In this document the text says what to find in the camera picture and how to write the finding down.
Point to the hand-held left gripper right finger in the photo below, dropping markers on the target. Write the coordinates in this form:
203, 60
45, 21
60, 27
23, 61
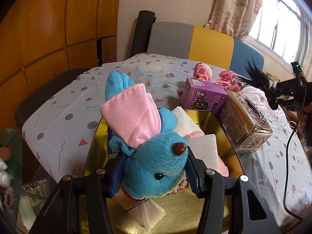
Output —
192, 175

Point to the pink towel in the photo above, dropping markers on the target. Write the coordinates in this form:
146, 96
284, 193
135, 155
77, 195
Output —
223, 169

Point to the dark brown chair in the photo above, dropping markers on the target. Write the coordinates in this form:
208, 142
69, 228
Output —
48, 90

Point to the beige cloth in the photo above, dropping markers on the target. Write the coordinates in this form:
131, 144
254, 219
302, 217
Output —
146, 212

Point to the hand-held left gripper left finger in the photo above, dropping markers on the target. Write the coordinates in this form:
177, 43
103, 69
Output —
117, 179

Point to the grey yellow blue chair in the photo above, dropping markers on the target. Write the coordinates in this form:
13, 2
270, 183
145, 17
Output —
175, 39

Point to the glass side table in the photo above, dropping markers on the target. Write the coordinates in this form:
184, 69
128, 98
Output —
12, 141

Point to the wooden wardrobe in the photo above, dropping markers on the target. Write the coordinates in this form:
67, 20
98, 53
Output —
56, 24

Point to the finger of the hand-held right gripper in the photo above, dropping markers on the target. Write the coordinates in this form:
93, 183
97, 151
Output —
290, 102
288, 86

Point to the gold tin box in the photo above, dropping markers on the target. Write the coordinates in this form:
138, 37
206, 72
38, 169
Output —
175, 212

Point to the printed light blue tablecloth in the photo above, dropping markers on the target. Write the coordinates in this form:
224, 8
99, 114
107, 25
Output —
73, 107

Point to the blue plush toy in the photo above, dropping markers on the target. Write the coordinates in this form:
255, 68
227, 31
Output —
151, 158

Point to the window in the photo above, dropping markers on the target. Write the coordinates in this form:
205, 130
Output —
282, 19

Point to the brown scrunchie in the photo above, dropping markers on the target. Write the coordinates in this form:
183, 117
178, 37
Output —
178, 187

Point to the white waffle cloth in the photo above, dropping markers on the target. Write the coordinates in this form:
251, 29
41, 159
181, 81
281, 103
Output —
185, 121

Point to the clear plastic packet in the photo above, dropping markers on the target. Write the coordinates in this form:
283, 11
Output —
36, 195

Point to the patterned curtain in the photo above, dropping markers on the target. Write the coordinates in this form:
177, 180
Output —
234, 7

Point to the pink spotted plush toy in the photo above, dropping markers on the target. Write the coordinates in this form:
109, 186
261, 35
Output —
203, 72

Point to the ornate gold tissue box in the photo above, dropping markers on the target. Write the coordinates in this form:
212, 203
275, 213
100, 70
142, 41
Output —
246, 124

